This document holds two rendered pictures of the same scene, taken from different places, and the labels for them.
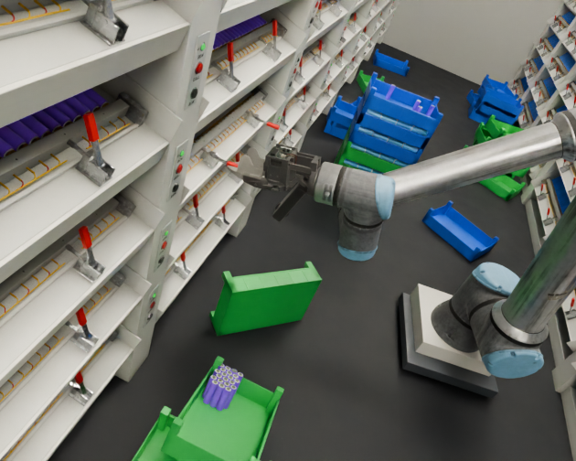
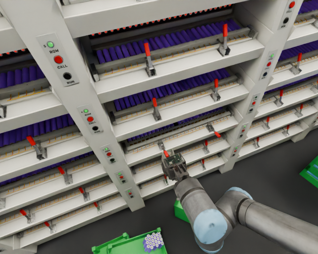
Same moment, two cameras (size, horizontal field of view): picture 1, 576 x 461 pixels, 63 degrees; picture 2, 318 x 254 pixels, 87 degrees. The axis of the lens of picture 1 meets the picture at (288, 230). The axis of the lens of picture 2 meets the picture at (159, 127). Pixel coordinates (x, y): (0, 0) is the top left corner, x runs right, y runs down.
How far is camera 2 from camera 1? 78 cm
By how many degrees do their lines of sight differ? 51
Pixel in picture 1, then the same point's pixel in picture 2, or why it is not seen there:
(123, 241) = (90, 173)
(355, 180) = (190, 203)
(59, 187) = (26, 157)
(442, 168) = (296, 238)
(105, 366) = (113, 204)
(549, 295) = not seen: outside the picture
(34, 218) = (7, 167)
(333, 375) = not seen: outside the picture
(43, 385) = (66, 205)
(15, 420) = (52, 211)
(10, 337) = (31, 193)
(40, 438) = (81, 215)
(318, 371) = not seen: outside the picture
